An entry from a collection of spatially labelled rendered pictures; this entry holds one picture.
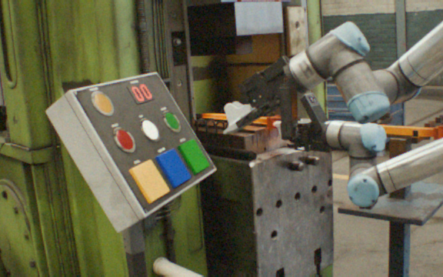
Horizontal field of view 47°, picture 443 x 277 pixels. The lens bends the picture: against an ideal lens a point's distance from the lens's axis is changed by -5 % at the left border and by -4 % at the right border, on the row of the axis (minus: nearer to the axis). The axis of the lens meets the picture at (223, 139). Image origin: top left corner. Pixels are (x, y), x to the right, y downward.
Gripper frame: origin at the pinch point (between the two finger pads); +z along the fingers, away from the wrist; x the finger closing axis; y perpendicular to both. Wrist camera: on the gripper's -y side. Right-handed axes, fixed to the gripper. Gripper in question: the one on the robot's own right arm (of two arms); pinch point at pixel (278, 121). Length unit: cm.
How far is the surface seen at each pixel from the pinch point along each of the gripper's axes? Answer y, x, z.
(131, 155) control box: -5, -64, -19
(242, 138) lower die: 3.0, -12.3, 3.3
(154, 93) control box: -15.1, -47.2, -5.2
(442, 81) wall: 74, 728, 280
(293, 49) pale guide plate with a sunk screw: -20.1, 26.2, 14.5
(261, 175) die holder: 13.2, -12.4, -3.2
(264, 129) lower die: 2.0, -3.7, 2.7
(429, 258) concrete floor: 101, 135, 16
